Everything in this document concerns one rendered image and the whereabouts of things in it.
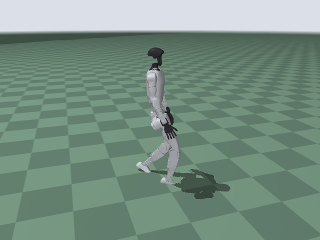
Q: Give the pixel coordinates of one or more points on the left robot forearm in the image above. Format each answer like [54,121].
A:
[164,103]

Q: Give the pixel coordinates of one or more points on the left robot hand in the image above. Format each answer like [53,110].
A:
[169,115]

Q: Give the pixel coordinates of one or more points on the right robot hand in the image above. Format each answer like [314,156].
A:
[169,129]

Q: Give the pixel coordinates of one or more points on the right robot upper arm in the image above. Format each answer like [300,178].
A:
[152,80]

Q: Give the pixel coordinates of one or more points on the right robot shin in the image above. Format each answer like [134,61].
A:
[172,163]

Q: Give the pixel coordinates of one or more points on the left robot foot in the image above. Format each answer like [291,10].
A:
[144,168]

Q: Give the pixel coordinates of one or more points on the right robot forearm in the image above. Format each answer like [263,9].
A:
[157,107]

